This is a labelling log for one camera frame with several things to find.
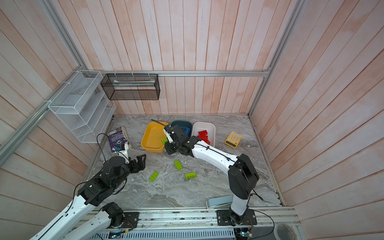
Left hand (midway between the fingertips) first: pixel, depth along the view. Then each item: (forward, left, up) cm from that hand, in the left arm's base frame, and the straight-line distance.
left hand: (139, 159), depth 74 cm
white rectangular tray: (+35, -32, -15) cm, 49 cm away
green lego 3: (-1, -4, -19) cm, 19 cm away
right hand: (+11, -13, -4) cm, 17 cm away
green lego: (+6, -18, -18) cm, 27 cm away
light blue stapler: (-16, -41, -16) cm, 47 cm away
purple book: (+27, +26, -17) cm, 41 cm away
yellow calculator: (+25, -57, -18) cm, 65 cm away
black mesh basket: (+55, +16, +6) cm, 57 cm away
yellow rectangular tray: (+29, +1, -19) cm, 35 cm away
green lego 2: (-2, -26, -17) cm, 31 cm away
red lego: (+31, -36, -18) cm, 51 cm away
